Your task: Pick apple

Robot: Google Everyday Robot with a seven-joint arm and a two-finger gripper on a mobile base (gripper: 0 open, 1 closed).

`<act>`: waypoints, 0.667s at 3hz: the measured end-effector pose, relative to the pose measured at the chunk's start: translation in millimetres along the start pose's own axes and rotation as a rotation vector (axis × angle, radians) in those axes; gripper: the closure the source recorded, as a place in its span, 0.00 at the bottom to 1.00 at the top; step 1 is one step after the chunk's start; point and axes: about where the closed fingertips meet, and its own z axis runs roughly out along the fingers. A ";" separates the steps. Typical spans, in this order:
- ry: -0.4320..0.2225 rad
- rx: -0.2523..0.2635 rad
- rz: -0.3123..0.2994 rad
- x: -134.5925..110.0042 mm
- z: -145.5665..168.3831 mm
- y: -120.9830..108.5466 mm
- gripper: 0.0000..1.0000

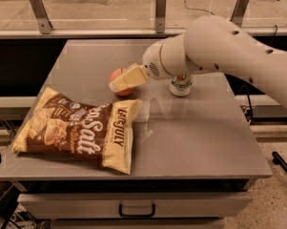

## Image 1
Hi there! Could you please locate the green white soda can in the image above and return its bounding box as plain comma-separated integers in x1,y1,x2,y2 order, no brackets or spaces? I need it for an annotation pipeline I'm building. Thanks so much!
170,73,193,96

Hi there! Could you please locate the metal railing bracket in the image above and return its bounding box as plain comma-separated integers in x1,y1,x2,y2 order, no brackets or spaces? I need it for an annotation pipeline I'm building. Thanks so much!
154,0,167,33
29,0,52,34
231,0,250,27

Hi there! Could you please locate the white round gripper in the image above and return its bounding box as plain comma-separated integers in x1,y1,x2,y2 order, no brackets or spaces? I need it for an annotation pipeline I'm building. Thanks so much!
109,40,173,92

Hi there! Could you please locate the left metal railing bracket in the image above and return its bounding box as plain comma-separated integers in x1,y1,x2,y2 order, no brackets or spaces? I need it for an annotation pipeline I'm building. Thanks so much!
29,0,52,34

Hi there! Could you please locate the grey drawer with black handle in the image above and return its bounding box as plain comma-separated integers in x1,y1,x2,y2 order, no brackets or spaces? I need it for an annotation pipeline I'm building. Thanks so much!
18,192,252,219

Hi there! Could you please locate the middle metal railing bracket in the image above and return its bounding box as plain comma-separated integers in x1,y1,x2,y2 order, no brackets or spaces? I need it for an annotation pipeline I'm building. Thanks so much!
154,0,167,33

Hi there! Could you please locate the brown yellow chip bag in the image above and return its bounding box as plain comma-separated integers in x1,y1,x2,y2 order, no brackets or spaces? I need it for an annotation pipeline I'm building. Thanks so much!
11,88,142,175

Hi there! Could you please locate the black pole at right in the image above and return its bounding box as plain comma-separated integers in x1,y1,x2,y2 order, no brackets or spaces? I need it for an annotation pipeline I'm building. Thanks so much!
272,152,287,174

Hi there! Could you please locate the right metal railing bracket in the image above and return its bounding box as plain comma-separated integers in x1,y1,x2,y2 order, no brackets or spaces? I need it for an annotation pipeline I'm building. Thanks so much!
231,0,250,27

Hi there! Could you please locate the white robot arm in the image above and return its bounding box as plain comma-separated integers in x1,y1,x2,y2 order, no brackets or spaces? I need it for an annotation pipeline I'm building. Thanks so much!
109,15,287,109

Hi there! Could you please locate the red apple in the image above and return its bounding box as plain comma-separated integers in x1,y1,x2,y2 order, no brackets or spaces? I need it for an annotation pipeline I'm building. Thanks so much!
110,68,135,97

